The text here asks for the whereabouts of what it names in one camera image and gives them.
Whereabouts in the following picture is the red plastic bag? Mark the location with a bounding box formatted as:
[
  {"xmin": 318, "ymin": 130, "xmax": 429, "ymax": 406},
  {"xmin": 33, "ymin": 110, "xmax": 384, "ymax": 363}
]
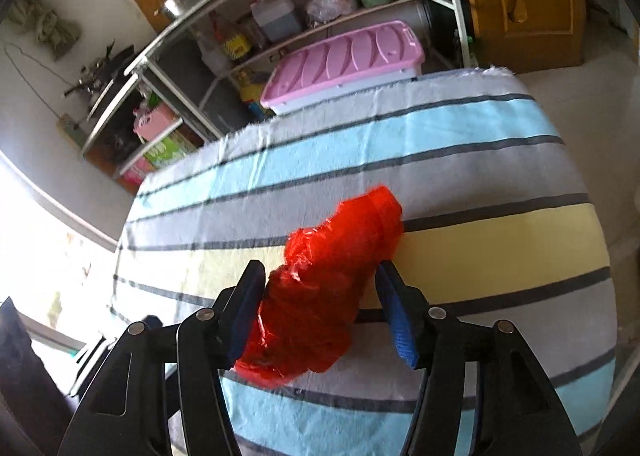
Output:
[{"xmin": 234, "ymin": 186, "xmax": 404, "ymax": 388}]

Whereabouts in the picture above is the metal kitchen shelf rack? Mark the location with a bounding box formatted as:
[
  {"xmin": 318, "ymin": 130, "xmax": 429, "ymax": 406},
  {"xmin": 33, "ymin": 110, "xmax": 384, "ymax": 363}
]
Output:
[{"xmin": 80, "ymin": 0, "xmax": 472, "ymax": 181}]

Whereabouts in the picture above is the striped towel tablecloth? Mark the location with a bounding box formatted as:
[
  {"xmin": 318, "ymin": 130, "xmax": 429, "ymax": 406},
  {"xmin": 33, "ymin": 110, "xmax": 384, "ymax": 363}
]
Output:
[{"xmin": 110, "ymin": 68, "xmax": 617, "ymax": 438}]

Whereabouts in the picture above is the green milk carton box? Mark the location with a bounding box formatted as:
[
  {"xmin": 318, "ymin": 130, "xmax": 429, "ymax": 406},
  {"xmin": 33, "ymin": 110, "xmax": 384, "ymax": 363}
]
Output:
[{"xmin": 144, "ymin": 131, "xmax": 196, "ymax": 169}]

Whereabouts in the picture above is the black wok pan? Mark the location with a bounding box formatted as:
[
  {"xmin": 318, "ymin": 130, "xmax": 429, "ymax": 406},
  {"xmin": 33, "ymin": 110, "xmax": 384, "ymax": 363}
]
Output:
[{"xmin": 63, "ymin": 41, "xmax": 134, "ymax": 98}]

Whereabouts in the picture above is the pink storage box lid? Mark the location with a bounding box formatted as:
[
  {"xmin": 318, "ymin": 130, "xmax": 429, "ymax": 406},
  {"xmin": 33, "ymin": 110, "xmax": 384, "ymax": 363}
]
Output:
[{"xmin": 260, "ymin": 20, "xmax": 425, "ymax": 114}]

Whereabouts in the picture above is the dark sauce bottle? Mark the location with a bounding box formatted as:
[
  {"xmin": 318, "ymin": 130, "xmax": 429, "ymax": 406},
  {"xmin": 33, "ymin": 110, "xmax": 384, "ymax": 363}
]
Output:
[{"xmin": 209, "ymin": 12, "xmax": 252, "ymax": 63}]

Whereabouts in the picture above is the white oil jug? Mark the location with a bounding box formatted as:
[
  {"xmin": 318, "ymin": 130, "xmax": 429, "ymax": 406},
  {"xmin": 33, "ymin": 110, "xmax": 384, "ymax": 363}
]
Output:
[{"xmin": 250, "ymin": 0, "xmax": 304, "ymax": 43}]

